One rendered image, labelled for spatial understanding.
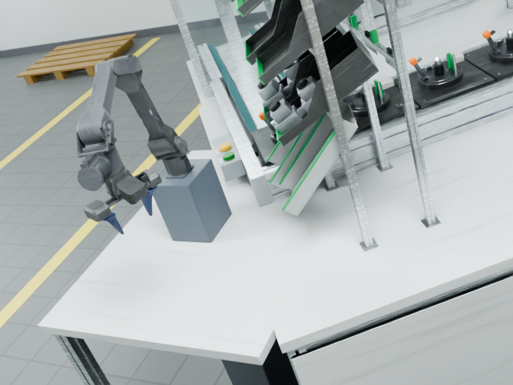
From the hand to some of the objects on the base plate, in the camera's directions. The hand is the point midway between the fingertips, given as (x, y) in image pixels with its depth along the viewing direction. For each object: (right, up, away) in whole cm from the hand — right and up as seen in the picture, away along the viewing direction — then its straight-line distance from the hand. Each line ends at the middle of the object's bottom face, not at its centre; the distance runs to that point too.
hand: (131, 212), depth 158 cm
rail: (+24, +22, +81) cm, 88 cm away
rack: (+63, +2, +27) cm, 69 cm away
